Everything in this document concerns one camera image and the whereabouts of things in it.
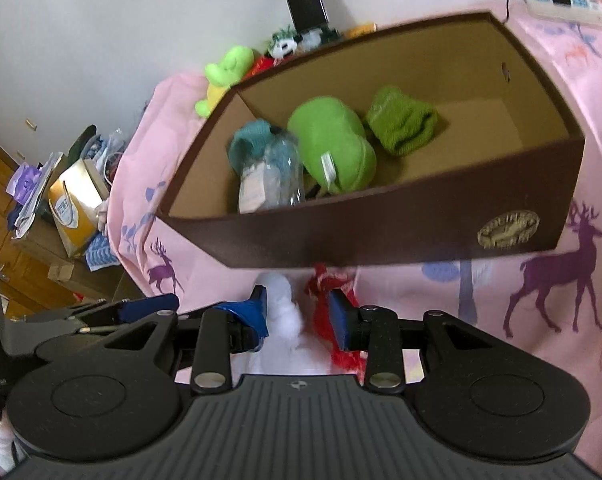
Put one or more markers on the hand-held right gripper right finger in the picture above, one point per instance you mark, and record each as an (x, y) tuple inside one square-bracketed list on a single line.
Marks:
[(338, 321)]

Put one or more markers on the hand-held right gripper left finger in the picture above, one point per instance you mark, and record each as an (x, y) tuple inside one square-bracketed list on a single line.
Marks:
[(257, 319)]

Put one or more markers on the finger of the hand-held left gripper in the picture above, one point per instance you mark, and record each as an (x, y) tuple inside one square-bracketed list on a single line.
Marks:
[(148, 307)]

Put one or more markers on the white fluffy plush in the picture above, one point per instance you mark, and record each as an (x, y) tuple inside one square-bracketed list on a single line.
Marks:
[(283, 305)]

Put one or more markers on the brown cardboard box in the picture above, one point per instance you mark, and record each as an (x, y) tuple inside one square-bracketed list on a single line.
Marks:
[(381, 240)]

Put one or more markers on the clear plastic packet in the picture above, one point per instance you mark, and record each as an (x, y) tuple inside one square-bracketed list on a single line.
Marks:
[(276, 175)]

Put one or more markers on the lime green plush cushion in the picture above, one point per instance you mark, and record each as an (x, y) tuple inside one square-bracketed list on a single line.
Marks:
[(331, 145)]

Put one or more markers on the teal knitted hat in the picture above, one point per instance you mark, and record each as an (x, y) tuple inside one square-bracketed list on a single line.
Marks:
[(248, 142)]

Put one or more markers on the green knitted cloth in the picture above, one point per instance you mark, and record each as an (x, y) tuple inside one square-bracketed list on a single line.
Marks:
[(401, 120)]

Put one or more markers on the blue patterned cloth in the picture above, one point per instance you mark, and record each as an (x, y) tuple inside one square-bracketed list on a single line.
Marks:
[(101, 252)]

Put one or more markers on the small cardboard box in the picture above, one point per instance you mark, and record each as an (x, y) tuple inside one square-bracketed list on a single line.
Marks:
[(61, 271)]

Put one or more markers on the yellow paper bag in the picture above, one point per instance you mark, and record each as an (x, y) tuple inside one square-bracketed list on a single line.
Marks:
[(76, 210)]

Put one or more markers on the white papers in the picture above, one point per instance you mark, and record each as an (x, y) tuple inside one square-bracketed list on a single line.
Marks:
[(38, 195)]

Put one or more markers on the purple plastic bag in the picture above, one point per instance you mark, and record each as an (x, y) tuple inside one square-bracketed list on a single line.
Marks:
[(26, 182)]

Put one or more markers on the dark round hat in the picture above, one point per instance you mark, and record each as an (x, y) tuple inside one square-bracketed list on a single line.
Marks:
[(83, 140)]

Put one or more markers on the green frog plush toy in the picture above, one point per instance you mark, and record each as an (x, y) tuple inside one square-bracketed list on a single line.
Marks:
[(228, 67)]

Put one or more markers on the black and white fluffy toy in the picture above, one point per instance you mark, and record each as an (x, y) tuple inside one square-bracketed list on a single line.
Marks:
[(311, 40)]

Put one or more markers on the dark green tin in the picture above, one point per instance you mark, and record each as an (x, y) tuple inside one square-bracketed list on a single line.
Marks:
[(331, 35)]

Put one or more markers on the yellow book box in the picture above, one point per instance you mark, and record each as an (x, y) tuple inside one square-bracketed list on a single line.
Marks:
[(360, 30)]

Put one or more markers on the pink printed bedsheet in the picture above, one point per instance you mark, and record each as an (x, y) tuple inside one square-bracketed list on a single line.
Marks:
[(596, 150)]

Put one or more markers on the white power strip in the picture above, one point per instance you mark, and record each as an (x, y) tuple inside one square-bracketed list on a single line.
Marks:
[(581, 10)]

